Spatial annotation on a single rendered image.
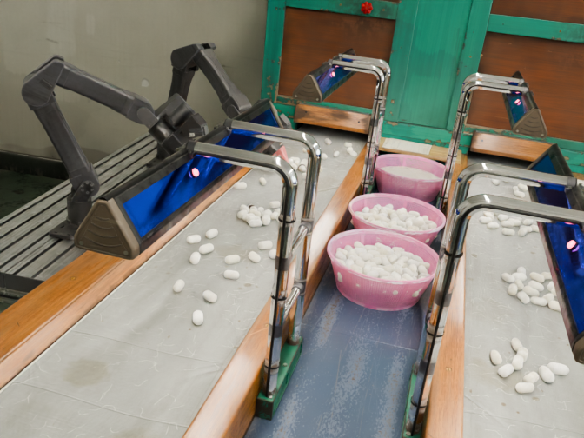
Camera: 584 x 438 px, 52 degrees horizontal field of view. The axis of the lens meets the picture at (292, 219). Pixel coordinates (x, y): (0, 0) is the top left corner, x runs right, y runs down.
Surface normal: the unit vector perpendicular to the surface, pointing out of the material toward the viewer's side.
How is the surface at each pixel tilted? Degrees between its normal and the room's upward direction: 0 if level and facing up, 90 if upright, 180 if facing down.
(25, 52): 90
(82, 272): 0
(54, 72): 90
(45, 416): 0
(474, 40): 90
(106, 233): 90
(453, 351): 0
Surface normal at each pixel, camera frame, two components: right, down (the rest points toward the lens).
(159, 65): -0.19, 0.37
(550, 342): 0.10, -0.91
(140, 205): 0.86, -0.32
